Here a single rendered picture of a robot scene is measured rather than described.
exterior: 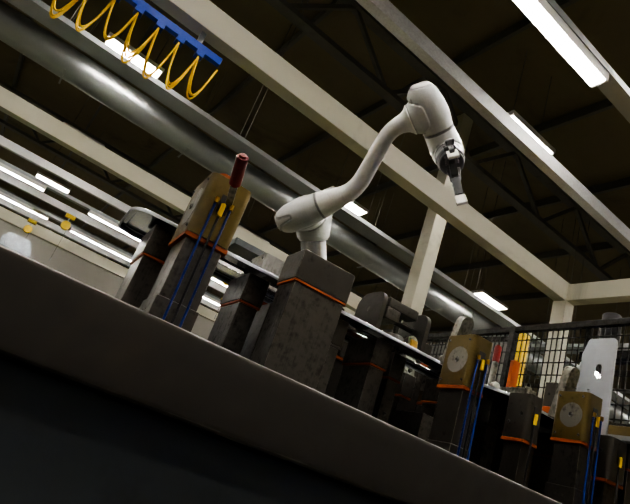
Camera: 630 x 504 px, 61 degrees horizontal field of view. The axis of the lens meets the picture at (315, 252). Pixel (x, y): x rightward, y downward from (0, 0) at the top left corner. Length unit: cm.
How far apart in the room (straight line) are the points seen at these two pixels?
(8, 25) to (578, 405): 1281
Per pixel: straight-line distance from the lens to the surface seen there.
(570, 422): 147
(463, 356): 124
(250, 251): 149
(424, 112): 178
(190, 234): 90
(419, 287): 1005
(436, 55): 382
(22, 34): 1333
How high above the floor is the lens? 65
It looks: 22 degrees up
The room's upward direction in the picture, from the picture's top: 20 degrees clockwise
